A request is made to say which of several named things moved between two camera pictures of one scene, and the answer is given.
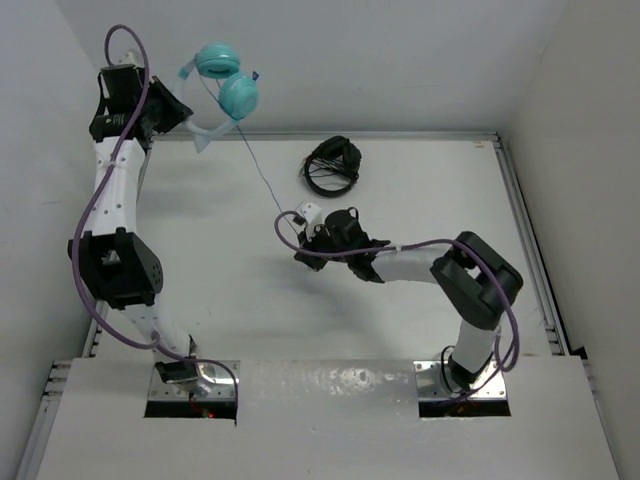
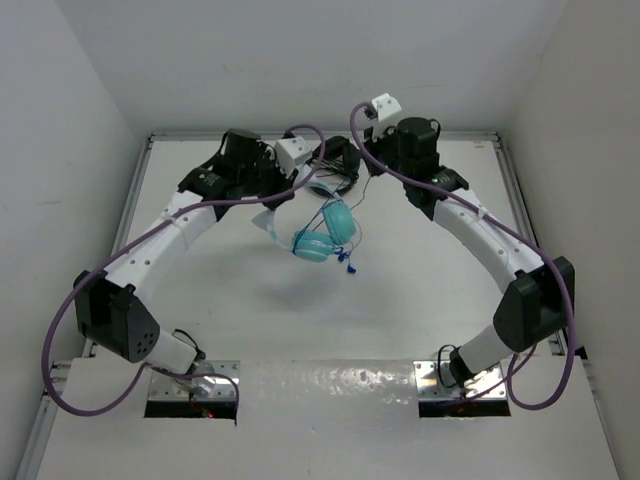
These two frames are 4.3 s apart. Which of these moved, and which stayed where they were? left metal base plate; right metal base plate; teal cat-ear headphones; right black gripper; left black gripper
Moved: left black gripper; right black gripper; teal cat-ear headphones
Stayed: left metal base plate; right metal base plate
